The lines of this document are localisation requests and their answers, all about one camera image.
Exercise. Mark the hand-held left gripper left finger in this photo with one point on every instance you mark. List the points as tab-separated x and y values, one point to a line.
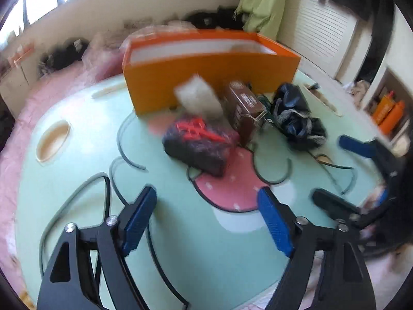
138	219

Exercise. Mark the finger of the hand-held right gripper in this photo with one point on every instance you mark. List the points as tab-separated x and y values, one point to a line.
355	145
332	201

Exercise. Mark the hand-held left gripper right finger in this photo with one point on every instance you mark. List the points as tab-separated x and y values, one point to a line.
274	219

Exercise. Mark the orange cardboard box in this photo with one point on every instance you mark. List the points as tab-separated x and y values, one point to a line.
193	71

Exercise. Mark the green cartoon desktop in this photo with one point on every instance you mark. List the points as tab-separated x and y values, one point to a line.
96	155

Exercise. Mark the orange bottle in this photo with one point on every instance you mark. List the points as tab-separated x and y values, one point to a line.
384	108
392	118

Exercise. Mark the beige cloth heap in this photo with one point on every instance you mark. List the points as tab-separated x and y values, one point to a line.
356	92

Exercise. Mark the black bundle in plastic bag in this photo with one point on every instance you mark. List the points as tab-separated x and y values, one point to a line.
293	116

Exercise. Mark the black packet with red ornament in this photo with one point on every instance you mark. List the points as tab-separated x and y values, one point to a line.
196	155

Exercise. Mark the brown carton box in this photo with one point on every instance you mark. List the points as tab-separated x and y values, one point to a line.
245	109

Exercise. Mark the white louvered door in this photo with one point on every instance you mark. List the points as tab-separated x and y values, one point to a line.
322	35

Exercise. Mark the pink bedsheet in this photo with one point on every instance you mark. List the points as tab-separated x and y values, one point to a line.
19	155

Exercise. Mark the white fluffy pom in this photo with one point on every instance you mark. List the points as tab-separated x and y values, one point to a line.
198	97

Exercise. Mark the green curtain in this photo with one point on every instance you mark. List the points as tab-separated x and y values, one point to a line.
261	3

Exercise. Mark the black striped clothes heap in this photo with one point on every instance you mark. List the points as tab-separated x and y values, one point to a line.
64	56

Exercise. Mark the small orange box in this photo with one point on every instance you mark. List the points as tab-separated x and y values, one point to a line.
21	57

